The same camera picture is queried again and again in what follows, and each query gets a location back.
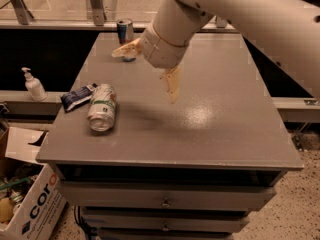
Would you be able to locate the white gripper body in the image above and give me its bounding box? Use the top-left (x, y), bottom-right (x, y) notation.
top-left (139, 25), bottom-right (187, 69)

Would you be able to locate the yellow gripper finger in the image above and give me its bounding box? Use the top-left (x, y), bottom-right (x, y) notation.
top-left (160, 66), bottom-right (181, 104)
top-left (111, 38), bottom-right (142, 58)

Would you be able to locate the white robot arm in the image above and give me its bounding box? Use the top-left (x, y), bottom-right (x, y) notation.
top-left (112, 0), bottom-right (320, 99)

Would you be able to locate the blue silver Red Bull can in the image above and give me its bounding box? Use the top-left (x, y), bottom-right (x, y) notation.
top-left (116, 18), bottom-right (134, 46)

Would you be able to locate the white green 7up can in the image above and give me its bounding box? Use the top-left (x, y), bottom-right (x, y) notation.
top-left (87, 84), bottom-right (117, 132)

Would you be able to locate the blue snack packet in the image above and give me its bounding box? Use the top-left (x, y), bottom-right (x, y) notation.
top-left (60, 83), bottom-right (97, 113)

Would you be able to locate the grey drawer cabinet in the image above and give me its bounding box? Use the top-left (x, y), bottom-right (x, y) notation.
top-left (38, 33), bottom-right (303, 240)

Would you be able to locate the white pump dispenser bottle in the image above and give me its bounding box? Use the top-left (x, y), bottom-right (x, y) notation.
top-left (21, 67), bottom-right (47, 101)

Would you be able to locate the top grey drawer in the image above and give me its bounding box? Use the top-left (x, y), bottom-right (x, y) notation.
top-left (60, 181), bottom-right (276, 212)

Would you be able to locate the grey drawer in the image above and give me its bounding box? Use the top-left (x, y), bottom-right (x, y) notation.
top-left (60, 181), bottom-right (276, 212)
top-left (82, 209), bottom-right (249, 233)

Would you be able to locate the middle grey drawer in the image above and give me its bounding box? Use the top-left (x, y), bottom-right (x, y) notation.
top-left (82, 209), bottom-right (249, 233)

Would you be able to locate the white cardboard box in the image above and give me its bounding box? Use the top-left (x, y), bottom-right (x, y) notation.
top-left (0, 127), bottom-right (66, 240)

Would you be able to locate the metal railing frame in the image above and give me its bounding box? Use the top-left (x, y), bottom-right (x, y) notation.
top-left (0, 0), bottom-right (241, 33)

